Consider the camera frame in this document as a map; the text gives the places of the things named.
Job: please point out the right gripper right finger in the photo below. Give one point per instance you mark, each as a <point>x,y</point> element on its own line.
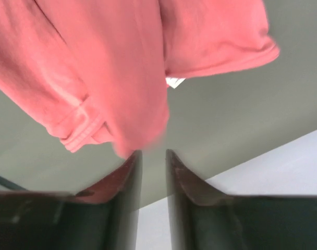
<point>203,217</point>

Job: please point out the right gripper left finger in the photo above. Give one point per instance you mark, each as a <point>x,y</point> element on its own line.
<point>102,216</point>

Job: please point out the pink t shirt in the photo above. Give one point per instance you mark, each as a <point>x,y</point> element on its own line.
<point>93,72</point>

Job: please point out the aluminium frame rail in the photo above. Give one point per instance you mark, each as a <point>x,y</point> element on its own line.
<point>10,185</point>

